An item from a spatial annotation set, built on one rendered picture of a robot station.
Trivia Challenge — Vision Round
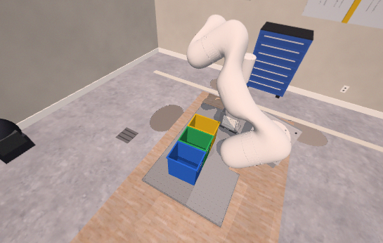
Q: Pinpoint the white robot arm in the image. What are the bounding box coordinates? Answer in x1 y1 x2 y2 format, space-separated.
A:
186 15 292 169

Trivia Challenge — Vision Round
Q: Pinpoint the blue bin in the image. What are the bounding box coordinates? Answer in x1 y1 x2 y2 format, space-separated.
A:
166 141 206 185

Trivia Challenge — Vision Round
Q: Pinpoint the yellow open-top bin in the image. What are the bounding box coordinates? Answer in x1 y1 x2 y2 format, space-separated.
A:
188 114 220 150

